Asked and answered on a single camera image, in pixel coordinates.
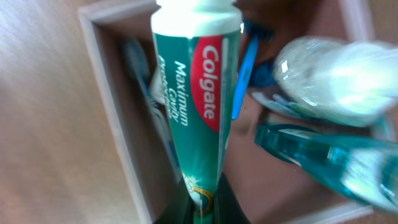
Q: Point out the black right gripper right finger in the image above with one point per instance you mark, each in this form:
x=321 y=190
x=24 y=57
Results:
x=226 y=206

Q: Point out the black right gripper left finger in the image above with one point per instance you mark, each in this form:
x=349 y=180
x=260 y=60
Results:
x=180 y=209

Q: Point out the blue white toothbrush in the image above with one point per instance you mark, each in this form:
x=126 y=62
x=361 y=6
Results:
x=139 y=69

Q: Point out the blue Listerine mouthwash bottle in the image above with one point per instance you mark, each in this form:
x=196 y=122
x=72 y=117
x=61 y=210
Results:
x=360 y=168

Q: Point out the green white toothpaste tube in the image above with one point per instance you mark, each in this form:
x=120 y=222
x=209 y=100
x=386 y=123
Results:
x=197 y=47

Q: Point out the clear pump soap bottle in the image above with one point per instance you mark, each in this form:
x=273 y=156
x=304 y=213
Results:
x=348 y=83

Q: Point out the blue disposable razor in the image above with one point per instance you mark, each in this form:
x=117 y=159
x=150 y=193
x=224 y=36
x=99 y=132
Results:
x=257 y=33

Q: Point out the green Dettol soap box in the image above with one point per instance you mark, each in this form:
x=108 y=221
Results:
x=156 y=88

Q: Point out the white box pink inside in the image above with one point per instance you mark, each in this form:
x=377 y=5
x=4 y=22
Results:
x=267 y=189

